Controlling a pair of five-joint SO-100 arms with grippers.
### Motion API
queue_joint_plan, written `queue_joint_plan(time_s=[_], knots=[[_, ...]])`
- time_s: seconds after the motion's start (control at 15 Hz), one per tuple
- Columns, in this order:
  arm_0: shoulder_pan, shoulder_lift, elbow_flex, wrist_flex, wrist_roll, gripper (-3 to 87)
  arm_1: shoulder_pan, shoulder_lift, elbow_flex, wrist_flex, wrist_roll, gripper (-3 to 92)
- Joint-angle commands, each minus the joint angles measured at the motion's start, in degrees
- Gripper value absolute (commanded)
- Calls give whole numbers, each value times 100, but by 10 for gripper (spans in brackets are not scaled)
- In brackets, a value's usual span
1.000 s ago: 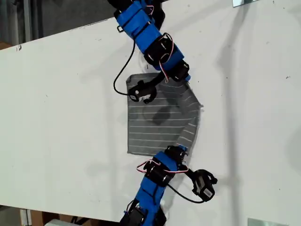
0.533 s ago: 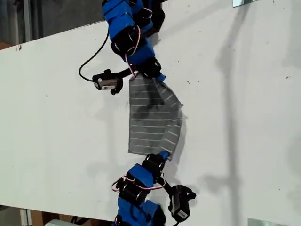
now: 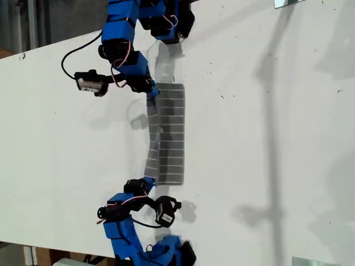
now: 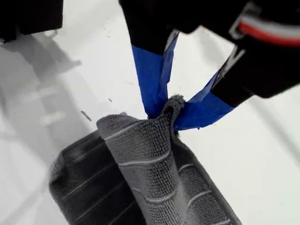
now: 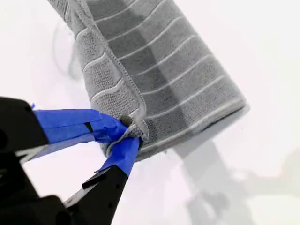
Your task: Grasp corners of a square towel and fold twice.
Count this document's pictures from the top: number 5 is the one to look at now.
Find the grey striped square towel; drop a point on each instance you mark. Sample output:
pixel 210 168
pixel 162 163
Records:
pixel 175 70

